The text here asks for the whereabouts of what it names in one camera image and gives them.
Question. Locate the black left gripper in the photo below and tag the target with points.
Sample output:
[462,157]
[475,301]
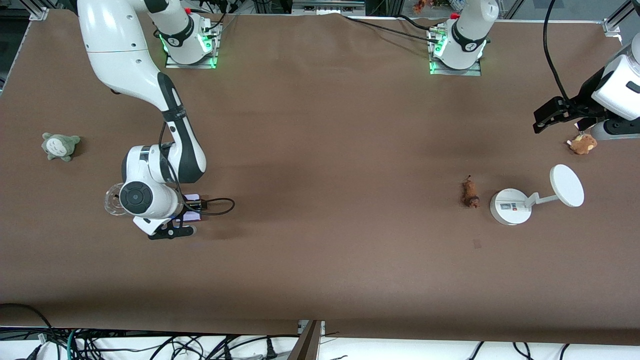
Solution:
[584,98]

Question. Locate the small brown toy dog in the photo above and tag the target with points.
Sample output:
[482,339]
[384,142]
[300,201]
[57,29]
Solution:
[470,197]

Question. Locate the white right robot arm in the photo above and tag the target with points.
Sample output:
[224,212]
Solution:
[115,45]

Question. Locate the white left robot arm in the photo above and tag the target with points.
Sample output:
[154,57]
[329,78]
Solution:
[475,20]

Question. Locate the brown hamster plush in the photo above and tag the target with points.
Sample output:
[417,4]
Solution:
[582,145]

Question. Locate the clear plastic cup with lid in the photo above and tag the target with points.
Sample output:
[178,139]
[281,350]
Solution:
[111,200]

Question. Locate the brown table cover sheet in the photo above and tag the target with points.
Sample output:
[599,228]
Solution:
[320,260]

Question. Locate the grey green Totoro plush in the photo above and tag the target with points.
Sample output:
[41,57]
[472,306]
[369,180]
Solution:
[60,146]

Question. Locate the black power plug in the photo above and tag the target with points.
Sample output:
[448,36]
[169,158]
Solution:
[271,350]

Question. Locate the brown wooden beam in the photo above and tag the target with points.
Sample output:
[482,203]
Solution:
[305,347]

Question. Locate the small orange toy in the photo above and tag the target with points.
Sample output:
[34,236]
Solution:
[419,6]

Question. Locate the metal corner bracket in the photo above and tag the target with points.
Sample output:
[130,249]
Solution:
[39,14]
[612,26]

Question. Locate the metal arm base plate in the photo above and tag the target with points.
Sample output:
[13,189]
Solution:
[470,72]
[200,64]

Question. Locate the small metal bracket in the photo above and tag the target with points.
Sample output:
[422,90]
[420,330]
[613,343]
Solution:
[301,326]

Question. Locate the grey aluminium frame bar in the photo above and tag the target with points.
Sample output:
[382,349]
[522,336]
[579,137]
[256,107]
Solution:
[325,6]

